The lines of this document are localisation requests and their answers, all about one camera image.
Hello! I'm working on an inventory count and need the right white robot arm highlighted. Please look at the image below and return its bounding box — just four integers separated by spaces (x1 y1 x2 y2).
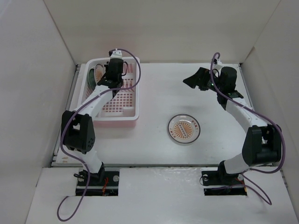
183 66 282 185

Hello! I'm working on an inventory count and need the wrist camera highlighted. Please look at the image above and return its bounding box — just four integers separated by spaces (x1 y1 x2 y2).
213 58 224 71
108 49 123 60

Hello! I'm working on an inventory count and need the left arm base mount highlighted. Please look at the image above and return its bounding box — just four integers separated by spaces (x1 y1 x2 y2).
73 167 120 196

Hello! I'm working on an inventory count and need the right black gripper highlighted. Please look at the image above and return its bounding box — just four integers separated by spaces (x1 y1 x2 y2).
183 67 223 93

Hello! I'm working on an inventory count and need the pink white dish rack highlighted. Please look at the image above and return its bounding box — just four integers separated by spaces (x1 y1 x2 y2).
78 57 139 128

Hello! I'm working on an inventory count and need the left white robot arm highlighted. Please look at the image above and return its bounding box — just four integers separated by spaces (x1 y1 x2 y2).
60 58 124 185

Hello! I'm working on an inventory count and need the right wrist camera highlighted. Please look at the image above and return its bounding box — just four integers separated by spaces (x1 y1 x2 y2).
213 58 224 71

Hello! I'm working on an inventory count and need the small blue patterned plate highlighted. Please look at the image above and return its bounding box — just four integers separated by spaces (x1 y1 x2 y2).
87 68 97 90

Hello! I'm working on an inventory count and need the orange sunburst plate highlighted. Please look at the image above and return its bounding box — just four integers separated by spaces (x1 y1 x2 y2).
94 63 104 83
167 114 201 145

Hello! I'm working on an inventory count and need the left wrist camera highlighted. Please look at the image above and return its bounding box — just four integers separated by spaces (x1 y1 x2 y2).
108 49 123 60

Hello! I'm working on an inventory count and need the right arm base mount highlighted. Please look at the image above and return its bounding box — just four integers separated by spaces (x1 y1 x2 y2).
200 161 247 196

